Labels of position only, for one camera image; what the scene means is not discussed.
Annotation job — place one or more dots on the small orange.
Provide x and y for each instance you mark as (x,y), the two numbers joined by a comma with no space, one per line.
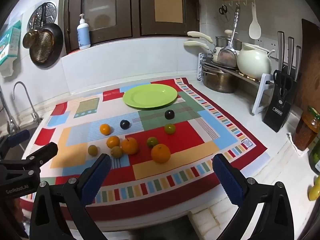
(105,129)
(113,141)

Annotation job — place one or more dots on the green glass bottle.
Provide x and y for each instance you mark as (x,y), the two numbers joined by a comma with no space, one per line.
(315,157)

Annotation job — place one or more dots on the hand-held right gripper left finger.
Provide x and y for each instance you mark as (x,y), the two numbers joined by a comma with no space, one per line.
(96,177)

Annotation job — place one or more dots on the small brass strainer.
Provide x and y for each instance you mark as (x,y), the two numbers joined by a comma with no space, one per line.
(30,38)

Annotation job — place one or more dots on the colourful patchwork cloth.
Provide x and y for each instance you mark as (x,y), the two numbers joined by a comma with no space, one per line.
(175,132)

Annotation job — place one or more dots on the black knife block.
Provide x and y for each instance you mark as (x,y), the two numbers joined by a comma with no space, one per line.
(277,115)

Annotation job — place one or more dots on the white ceramic pot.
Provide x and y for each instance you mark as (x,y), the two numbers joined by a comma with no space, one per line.
(253,60)

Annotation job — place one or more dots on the large orange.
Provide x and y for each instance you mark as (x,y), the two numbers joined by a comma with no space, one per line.
(160,153)

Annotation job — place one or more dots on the brown wooden cutting board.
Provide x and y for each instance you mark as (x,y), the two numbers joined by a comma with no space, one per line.
(310,62)

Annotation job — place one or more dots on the curved chrome faucet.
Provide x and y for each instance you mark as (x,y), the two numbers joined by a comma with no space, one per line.
(32,107)

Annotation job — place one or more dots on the large steel stockpot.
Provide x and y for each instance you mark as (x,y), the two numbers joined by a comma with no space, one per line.
(220,81)

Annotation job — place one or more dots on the white rice paddle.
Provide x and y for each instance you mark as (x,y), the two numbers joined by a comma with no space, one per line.
(254,27)

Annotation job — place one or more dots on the black frying pan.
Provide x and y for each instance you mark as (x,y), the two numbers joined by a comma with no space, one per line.
(47,47)

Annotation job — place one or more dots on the small yellow-green tomato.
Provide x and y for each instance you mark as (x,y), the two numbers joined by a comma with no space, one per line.
(116,152)
(92,150)

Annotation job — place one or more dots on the green tomato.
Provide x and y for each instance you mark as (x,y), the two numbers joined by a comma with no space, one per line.
(169,128)
(151,141)

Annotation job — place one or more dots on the black kitchen shears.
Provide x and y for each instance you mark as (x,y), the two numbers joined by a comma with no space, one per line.
(282,85)

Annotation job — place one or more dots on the steel pot with lid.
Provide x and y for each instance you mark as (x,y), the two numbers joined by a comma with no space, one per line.
(222,41)

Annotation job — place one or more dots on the teal printed box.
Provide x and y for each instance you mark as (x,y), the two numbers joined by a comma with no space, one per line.
(10,42)

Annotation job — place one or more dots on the dark purple plum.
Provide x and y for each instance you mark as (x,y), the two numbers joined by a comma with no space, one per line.
(169,114)
(125,124)

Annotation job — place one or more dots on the white metal shelf rack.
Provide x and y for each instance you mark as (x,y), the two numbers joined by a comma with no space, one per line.
(261,92)

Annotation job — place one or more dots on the yellow plastic object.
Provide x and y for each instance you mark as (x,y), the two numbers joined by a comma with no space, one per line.
(315,187)

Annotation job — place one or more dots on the blue white pump bottle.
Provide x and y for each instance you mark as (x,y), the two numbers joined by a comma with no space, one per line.
(83,36)

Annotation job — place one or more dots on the white wall socket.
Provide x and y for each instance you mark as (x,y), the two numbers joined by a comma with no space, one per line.
(273,47)
(262,42)

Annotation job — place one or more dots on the green plate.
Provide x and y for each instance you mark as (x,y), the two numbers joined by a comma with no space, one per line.
(150,96)

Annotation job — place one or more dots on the metal spatula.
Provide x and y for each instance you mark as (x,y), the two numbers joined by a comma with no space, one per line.
(227,55)

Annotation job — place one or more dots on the round perforated steamer plate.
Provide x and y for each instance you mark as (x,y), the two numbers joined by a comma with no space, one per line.
(51,11)

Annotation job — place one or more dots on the glass jar orange sauce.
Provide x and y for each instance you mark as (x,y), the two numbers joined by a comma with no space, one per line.
(306,130)

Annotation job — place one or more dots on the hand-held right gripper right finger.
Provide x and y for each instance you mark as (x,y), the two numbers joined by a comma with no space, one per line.
(228,180)

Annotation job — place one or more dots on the dark brown window frame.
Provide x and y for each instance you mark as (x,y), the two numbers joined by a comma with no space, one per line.
(135,7)

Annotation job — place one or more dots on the medium orange with stem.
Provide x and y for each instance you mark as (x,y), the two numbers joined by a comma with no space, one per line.
(129,145)

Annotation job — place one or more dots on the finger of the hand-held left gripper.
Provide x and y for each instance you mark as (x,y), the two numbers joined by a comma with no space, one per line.
(42,153)
(18,136)

